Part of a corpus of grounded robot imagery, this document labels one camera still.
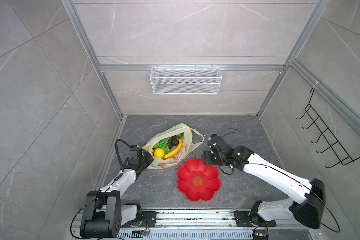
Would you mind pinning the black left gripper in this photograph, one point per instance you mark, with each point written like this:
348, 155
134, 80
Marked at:
148, 156

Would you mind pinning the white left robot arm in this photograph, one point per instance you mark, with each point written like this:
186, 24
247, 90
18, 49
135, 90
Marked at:
103, 212

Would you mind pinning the cream printed plastic bag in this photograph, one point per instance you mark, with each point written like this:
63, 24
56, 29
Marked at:
191, 138

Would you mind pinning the black wire hook rack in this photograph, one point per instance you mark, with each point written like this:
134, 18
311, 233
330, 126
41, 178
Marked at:
326, 135

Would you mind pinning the yellow fake banana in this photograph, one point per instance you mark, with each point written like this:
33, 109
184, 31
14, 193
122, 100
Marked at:
175, 151

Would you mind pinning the aluminium frame rail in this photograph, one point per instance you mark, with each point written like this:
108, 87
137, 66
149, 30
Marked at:
78, 26

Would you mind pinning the dark red fake date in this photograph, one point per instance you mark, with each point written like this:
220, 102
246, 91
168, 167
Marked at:
169, 144

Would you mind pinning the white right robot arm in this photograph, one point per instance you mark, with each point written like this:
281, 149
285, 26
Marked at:
306, 199

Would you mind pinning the yellow fake lemon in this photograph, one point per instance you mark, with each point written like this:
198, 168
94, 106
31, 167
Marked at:
159, 153

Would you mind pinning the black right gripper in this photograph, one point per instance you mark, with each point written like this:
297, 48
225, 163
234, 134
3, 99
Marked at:
206, 157

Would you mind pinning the red flower-shaped plate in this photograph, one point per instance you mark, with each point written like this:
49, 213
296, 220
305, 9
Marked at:
199, 182

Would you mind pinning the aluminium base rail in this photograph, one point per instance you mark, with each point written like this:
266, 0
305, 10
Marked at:
212, 224

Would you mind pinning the white wire mesh basket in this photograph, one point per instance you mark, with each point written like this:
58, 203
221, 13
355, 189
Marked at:
185, 80

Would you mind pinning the green fake grape bunch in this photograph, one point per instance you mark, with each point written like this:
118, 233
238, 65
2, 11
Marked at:
163, 144

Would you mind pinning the dark fake avocado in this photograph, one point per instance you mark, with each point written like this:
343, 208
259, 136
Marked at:
174, 141

